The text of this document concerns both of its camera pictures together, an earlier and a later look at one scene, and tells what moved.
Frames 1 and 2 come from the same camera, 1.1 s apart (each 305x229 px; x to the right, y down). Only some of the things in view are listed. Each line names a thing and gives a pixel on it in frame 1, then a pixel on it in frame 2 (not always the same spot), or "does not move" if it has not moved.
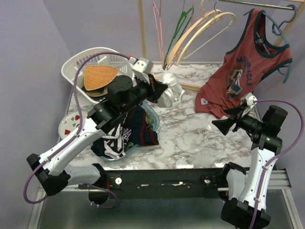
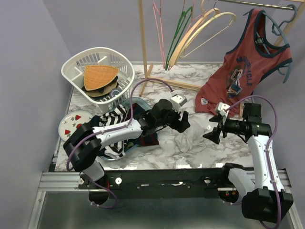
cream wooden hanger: x=234 y=18 does not move
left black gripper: x=155 y=88 -> x=180 y=126
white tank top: x=173 y=92 -> x=193 y=139
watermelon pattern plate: x=69 y=122 does not move
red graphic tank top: x=258 y=51 does not move
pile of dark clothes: x=134 y=130 does not move
